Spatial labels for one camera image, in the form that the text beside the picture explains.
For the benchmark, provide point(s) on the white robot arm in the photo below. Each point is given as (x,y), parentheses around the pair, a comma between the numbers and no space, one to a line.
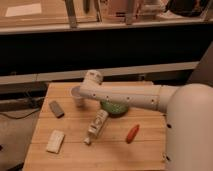
(189,117)

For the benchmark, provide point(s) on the green bowl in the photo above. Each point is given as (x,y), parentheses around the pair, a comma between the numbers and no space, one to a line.
(114,109)

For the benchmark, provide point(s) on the white plastic bottle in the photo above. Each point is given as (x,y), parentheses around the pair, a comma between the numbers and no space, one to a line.
(96,126)

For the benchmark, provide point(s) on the grey rectangular block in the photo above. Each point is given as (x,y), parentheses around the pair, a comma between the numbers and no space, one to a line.
(56,109)

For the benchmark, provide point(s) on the white rectangular sponge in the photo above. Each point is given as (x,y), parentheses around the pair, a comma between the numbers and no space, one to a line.
(55,141)

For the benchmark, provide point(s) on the metal table leg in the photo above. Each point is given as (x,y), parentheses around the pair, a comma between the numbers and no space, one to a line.
(71,13)

